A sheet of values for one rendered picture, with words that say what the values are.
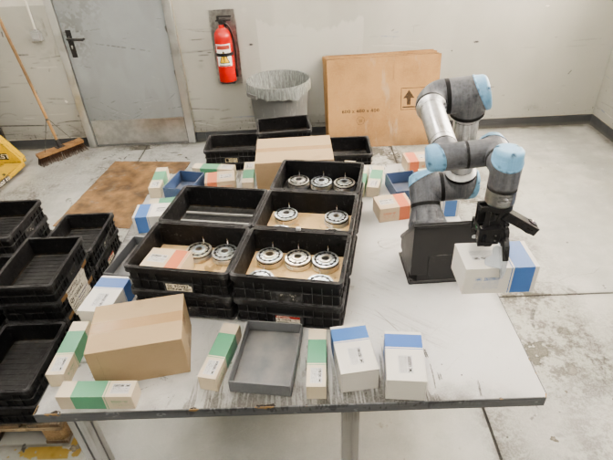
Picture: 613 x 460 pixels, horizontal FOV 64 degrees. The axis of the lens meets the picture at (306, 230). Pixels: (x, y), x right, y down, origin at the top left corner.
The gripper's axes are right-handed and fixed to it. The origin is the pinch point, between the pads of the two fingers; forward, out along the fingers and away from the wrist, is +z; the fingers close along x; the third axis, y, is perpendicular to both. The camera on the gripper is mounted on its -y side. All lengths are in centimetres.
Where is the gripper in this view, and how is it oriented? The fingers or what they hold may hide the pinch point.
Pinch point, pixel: (494, 262)
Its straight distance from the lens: 148.8
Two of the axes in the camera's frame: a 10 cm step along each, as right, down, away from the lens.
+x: 0.1, 5.7, -8.2
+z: 0.5, 8.2, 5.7
